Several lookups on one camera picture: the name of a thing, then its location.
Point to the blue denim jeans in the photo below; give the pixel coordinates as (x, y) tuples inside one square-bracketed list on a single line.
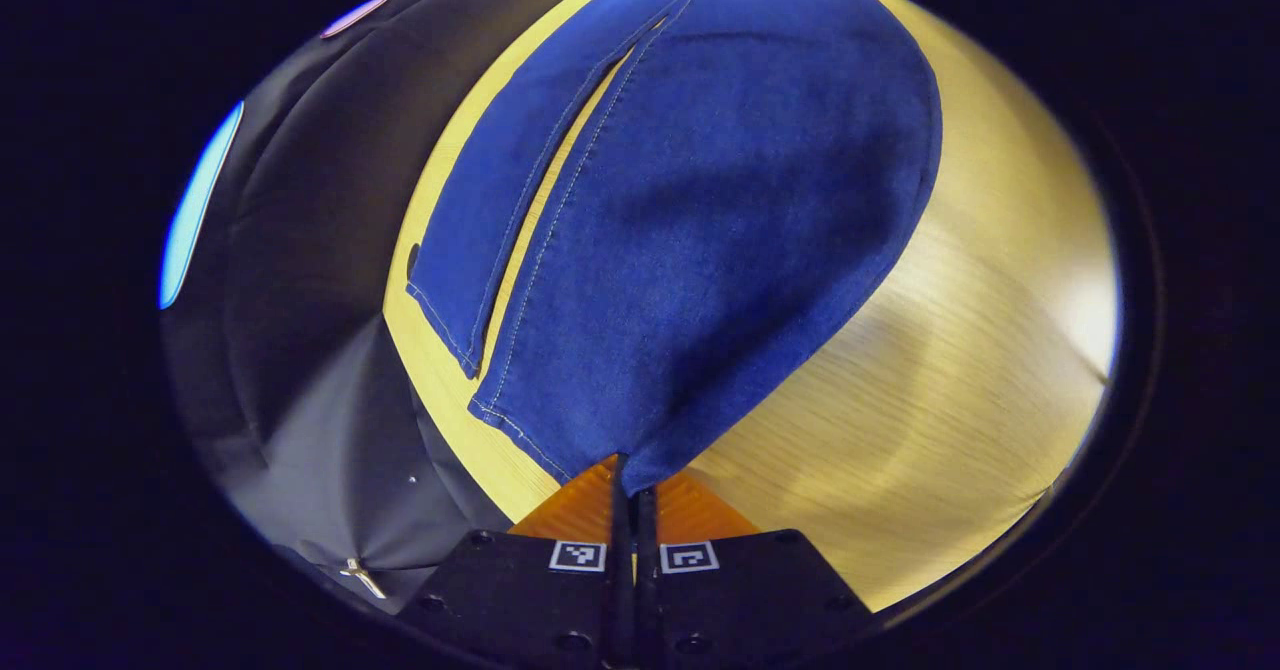
[(700, 210)]

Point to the black backdrop cloth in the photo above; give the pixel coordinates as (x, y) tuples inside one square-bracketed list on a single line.
[(330, 250)]

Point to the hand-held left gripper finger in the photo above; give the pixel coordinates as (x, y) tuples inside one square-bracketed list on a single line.
[(646, 570), (622, 560)]

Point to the silver metal clip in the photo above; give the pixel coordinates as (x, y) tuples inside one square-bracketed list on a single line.
[(363, 577)]

